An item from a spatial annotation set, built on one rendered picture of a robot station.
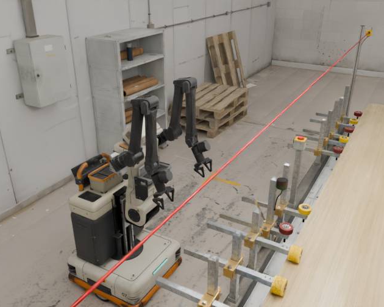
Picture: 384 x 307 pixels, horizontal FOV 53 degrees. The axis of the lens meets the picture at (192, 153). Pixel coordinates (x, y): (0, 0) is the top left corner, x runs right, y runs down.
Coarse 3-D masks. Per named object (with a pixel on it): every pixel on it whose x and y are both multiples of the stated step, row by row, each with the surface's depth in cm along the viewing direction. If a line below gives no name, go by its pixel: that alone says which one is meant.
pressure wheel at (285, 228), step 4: (280, 224) 223; (284, 224) 224; (288, 224) 223; (280, 228) 220; (284, 228) 220; (288, 228) 220; (292, 228) 220; (280, 232) 221; (284, 232) 219; (288, 232) 219; (292, 232) 221; (284, 240) 226
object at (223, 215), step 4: (224, 212) 243; (220, 216) 242; (224, 216) 240; (228, 216) 239; (232, 216) 239; (236, 216) 239; (228, 220) 240; (232, 220) 238; (236, 220) 236; (240, 220) 235; (244, 220) 235; (248, 220) 235; (244, 224) 235; (248, 224) 233; (260, 224) 231; (272, 228) 227; (276, 228) 227; (272, 232) 226; (276, 232) 225; (280, 236) 224; (284, 236) 223; (288, 236) 224
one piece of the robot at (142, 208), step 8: (120, 144) 243; (128, 144) 245; (120, 152) 243; (144, 152) 248; (144, 160) 251; (128, 168) 253; (136, 168) 245; (136, 176) 252; (128, 184) 261; (152, 184) 268; (128, 192) 258; (152, 192) 269; (128, 200) 260; (136, 200) 256; (144, 200) 263; (128, 208) 263; (136, 208) 259; (144, 208) 258; (152, 208) 266; (160, 208) 278; (128, 216) 266; (136, 216) 262; (144, 216) 260; (136, 224) 265
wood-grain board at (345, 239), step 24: (360, 120) 377; (360, 144) 325; (336, 168) 287; (360, 168) 287; (336, 192) 256; (360, 192) 256; (312, 216) 232; (336, 216) 232; (360, 216) 232; (312, 240) 211; (336, 240) 211; (360, 240) 211; (288, 264) 194; (312, 264) 194; (336, 264) 194; (360, 264) 194; (288, 288) 180; (312, 288) 180; (336, 288) 180; (360, 288) 180
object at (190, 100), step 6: (186, 84) 234; (186, 90) 236; (192, 90) 238; (186, 96) 241; (192, 96) 240; (186, 102) 243; (192, 102) 241; (186, 108) 245; (192, 108) 243; (186, 114) 247; (192, 114) 244; (186, 120) 249; (192, 120) 246; (186, 126) 250; (192, 126) 248; (186, 132) 251; (192, 132) 249; (186, 138) 253; (192, 138) 250
